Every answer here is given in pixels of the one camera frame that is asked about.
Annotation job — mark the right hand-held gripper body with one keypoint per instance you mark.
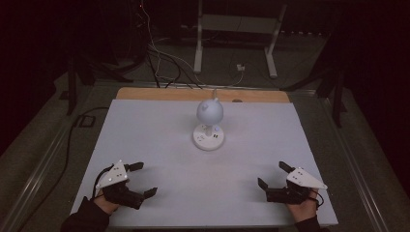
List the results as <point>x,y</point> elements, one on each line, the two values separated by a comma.
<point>290,195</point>

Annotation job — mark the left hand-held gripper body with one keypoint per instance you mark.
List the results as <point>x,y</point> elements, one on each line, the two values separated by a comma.
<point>121,193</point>

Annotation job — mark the white round desk lamp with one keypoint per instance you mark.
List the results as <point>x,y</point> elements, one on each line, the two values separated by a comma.
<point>209,112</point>

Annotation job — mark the person's left hand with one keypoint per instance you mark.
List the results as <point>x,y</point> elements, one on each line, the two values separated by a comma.
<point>104,203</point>

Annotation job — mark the person's right hand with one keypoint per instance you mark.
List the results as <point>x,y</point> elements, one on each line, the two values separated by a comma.
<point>304,211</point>

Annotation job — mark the white table cover sheet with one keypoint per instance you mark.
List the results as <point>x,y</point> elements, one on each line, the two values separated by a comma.
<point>180,174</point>

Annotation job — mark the black rectangular floor plate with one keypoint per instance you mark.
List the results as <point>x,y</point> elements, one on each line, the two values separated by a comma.
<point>77,121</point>

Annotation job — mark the black metal stand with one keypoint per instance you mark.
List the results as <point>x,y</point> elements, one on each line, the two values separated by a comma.
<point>71,90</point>

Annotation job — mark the white plug adapter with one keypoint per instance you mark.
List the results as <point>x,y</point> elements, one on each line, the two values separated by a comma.
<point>240,67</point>

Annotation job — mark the metal floor rail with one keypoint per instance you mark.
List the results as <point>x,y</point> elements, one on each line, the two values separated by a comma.
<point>356,177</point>
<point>40,172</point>

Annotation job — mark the white metal desk frame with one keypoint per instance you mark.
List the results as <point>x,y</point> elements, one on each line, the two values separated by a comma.
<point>198,48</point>

